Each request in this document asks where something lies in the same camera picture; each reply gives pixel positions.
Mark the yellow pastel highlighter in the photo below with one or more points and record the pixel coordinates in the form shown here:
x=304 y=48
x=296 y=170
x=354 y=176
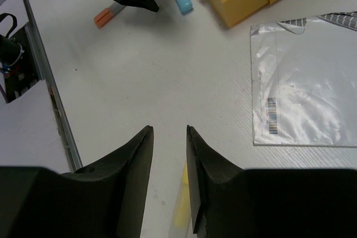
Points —
x=182 y=212

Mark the white booklet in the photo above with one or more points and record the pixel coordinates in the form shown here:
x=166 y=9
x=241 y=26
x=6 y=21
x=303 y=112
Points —
x=304 y=81

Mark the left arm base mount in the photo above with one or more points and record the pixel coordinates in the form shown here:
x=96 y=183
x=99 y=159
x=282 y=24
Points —
x=17 y=62

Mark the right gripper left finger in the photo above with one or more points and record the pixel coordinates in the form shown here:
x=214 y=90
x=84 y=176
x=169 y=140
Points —
x=107 y=197

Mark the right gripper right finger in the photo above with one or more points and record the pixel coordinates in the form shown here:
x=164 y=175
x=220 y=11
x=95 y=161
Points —
x=217 y=190

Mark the orange pastel highlighter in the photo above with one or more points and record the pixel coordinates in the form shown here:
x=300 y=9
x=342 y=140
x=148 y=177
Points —
x=107 y=14

